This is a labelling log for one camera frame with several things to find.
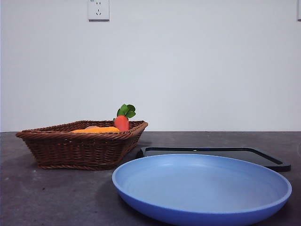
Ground yellow corn cob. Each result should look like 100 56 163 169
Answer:
71 126 120 134

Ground blue round plate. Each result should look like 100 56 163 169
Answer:
111 153 293 226

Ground brown wicker basket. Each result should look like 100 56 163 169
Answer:
16 120 149 170

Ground orange toy carrot, green leaves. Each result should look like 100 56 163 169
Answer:
113 104 137 132

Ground black rectangular tray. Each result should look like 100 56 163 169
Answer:
137 146 292 172

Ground white wall socket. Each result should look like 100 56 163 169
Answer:
88 0 110 22

